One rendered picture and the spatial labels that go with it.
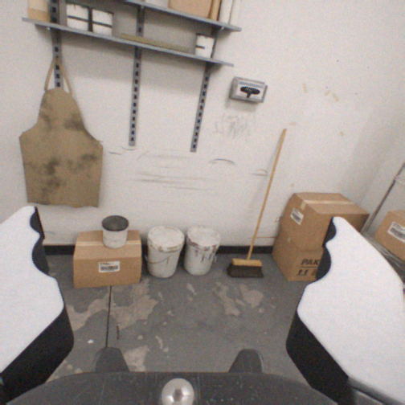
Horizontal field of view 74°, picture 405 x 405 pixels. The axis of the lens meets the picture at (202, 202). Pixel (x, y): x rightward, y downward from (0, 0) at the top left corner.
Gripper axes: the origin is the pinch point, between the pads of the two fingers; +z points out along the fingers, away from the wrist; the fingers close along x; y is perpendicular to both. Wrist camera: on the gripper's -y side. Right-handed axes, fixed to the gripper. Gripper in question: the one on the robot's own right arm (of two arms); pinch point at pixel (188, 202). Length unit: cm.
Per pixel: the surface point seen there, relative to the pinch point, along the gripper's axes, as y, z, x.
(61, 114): 31, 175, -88
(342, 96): 14, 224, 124
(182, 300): 168, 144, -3
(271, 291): 179, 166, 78
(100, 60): -2, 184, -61
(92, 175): 76, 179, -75
